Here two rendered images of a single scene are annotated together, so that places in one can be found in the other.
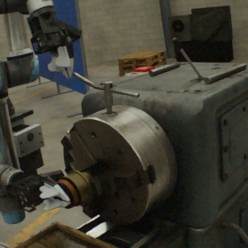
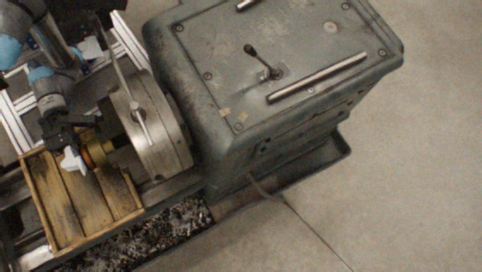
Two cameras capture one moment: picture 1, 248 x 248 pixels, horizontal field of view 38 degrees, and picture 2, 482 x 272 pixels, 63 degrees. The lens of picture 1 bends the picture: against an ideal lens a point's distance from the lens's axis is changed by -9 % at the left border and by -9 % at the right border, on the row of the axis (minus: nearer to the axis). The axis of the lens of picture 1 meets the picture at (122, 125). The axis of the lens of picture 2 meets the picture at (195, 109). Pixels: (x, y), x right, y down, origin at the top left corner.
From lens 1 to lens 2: 0.98 m
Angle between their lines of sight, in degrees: 54
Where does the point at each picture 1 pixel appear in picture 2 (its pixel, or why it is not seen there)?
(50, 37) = (71, 34)
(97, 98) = (154, 42)
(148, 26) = not seen: outside the picture
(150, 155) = (160, 168)
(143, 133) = (160, 149)
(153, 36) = not seen: outside the picture
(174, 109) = (201, 134)
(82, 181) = (101, 157)
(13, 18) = not seen: outside the picture
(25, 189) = (51, 146)
